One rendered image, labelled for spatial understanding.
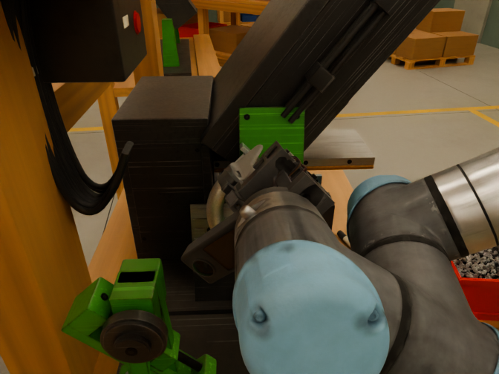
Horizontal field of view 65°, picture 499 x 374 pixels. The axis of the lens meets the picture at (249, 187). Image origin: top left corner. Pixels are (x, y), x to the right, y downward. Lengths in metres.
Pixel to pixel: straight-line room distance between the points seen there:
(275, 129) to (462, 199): 0.41
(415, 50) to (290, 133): 5.95
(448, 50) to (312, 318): 6.87
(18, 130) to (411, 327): 0.45
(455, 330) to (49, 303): 0.49
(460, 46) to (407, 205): 6.81
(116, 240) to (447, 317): 0.88
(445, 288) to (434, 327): 0.05
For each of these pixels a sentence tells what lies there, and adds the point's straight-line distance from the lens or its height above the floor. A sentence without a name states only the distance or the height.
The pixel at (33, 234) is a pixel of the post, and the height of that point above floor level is 1.20.
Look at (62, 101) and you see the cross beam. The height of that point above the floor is 1.25.
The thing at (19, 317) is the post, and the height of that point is 1.09.
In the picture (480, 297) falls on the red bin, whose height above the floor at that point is 0.87.
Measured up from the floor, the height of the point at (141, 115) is 1.24.
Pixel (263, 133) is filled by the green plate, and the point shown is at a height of 1.23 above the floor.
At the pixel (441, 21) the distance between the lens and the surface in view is 7.30.
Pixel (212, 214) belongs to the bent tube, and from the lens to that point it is 0.69.
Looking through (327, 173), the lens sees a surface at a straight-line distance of 1.27.
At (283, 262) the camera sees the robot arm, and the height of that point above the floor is 1.37.
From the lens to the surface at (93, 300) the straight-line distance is 0.52.
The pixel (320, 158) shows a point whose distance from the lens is 0.84.
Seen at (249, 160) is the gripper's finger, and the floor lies 1.29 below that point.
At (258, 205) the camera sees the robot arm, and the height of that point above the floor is 1.33.
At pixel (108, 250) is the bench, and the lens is 1.02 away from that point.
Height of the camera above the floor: 1.50
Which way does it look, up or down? 31 degrees down
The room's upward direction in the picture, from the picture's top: straight up
